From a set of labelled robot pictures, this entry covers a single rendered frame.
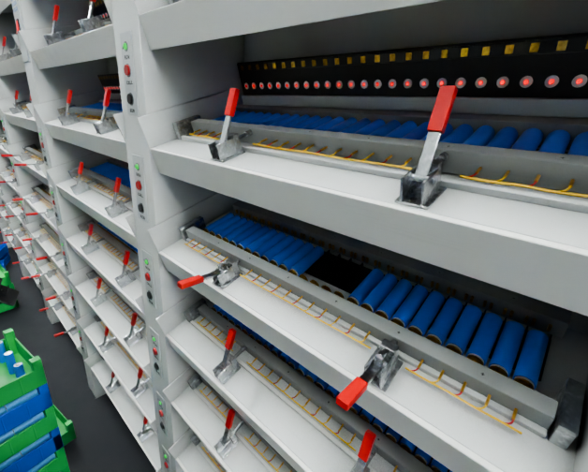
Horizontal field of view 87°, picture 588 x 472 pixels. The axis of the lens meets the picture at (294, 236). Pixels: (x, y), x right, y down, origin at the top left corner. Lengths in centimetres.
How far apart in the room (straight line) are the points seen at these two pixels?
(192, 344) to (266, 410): 21
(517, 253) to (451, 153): 11
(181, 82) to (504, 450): 63
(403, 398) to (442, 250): 16
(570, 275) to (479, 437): 17
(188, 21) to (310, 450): 59
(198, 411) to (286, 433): 32
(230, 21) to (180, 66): 21
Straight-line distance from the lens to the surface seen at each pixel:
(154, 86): 60
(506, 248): 26
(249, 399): 58
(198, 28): 48
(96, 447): 156
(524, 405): 36
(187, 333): 71
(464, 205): 28
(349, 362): 37
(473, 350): 38
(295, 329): 41
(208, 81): 65
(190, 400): 84
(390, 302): 40
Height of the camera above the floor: 117
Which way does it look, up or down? 20 degrees down
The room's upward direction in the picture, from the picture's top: 5 degrees clockwise
